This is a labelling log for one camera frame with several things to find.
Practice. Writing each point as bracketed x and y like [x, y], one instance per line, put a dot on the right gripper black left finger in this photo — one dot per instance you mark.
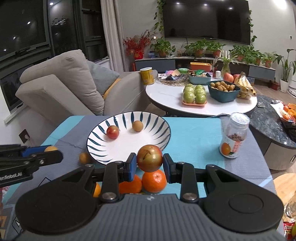
[72, 200]

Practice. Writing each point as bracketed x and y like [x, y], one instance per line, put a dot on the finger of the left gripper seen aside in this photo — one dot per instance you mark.
[18, 163]

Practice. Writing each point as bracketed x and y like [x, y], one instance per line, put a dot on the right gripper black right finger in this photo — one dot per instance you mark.
[228, 200]

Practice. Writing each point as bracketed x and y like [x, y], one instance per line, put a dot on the red-yellow apple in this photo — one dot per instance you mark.
[149, 158]

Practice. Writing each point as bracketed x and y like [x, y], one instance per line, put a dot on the red apple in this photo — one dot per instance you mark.
[112, 132]

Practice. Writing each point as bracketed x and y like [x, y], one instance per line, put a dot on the dark bowl of small fruits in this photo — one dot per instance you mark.
[223, 91]

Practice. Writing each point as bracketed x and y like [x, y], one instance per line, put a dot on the small orange fruit left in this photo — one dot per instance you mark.
[85, 158]

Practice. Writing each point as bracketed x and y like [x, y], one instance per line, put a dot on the blue and grey tablecloth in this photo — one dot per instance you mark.
[145, 216]

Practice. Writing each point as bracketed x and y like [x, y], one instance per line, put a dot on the vitamin jar with orange label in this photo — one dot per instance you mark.
[234, 135]

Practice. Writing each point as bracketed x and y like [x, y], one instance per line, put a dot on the orange tangerine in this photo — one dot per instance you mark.
[154, 182]
[135, 186]

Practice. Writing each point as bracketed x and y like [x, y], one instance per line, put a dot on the white bowl with blue stripes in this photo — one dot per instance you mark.
[104, 150]

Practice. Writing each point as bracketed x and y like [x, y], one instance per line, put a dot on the dark marble side table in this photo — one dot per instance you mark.
[276, 146]

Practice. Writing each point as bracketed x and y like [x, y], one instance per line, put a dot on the beige sofa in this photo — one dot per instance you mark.
[63, 86]

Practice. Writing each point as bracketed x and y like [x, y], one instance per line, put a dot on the white round coffee table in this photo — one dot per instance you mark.
[169, 99]

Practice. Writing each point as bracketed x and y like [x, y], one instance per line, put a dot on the tray of green apples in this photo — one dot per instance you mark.
[194, 95]

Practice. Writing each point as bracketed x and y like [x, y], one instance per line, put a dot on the banana bunch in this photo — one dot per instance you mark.
[246, 89]

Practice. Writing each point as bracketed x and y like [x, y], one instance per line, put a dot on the brown round fruit in bowl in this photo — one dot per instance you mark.
[137, 126]

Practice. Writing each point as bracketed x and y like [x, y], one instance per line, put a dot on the grey cushion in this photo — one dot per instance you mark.
[103, 77]

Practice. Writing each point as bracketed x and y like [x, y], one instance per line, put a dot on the red peaches on table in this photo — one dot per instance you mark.
[229, 77]

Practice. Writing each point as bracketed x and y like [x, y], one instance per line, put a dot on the teal snack tray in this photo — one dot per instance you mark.
[202, 80]

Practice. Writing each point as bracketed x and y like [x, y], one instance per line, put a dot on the tv cabinet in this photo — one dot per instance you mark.
[171, 63]

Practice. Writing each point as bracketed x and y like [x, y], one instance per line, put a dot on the orange box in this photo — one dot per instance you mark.
[200, 66]

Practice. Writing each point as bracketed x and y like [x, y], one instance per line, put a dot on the tall floor plant white pot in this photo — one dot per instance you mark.
[287, 69]

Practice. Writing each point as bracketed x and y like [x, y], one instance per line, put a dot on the yellow tin can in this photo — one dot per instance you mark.
[147, 76]

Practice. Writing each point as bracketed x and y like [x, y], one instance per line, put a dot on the potted plant on cabinet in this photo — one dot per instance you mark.
[162, 47]

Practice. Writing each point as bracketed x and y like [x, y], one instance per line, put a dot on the red flower arrangement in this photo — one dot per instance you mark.
[136, 45]

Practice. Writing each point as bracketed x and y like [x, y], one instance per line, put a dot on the wall television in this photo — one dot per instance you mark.
[218, 20]

